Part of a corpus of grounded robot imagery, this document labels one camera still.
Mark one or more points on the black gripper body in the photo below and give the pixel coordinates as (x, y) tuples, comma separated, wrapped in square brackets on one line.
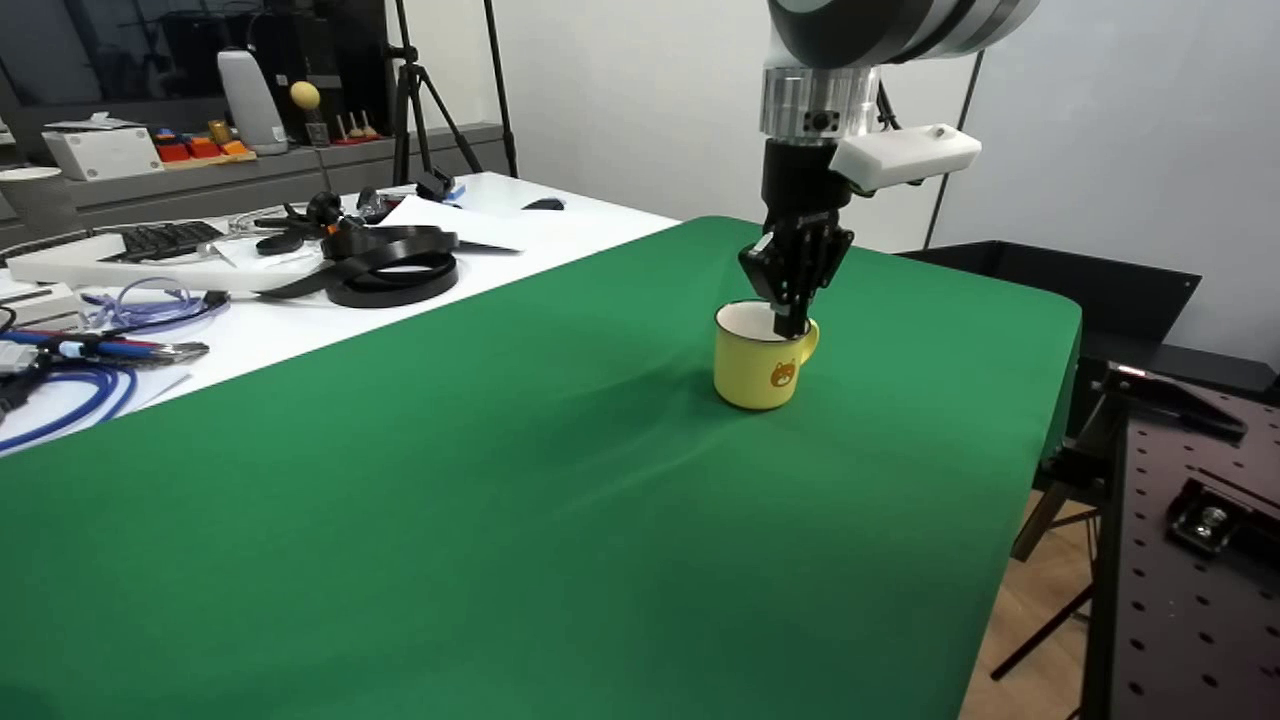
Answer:
[(801, 215)]

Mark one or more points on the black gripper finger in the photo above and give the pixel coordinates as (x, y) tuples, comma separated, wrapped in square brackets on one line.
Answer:
[(758, 274), (795, 300)]

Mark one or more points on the yellow enamel mug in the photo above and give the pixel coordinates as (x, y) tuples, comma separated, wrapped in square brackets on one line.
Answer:
[(755, 366)]

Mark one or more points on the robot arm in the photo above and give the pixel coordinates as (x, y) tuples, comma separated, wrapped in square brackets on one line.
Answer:
[(829, 130)]

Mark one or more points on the black computer mouse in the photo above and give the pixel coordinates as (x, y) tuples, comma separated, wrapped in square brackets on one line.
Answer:
[(546, 206)]

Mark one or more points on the white paper sheet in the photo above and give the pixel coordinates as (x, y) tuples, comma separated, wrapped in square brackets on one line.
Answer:
[(472, 231)]

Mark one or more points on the green tablecloth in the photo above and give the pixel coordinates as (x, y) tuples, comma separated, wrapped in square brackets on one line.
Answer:
[(528, 506)]

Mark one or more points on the yellow ball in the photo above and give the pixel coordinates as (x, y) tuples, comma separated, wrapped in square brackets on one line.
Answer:
[(306, 97)]

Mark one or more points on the black perforated breadboard table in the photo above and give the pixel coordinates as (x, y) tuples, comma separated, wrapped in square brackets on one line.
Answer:
[(1186, 619)]

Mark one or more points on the black keyboard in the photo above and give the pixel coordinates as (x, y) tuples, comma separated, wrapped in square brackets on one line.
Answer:
[(156, 240)]

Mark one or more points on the white box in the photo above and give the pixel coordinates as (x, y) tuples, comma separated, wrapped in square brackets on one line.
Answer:
[(110, 155)]

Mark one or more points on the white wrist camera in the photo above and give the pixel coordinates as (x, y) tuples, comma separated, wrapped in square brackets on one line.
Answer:
[(901, 158)]

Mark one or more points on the black camera tripod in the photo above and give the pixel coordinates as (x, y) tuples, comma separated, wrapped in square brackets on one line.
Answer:
[(412, 88)]

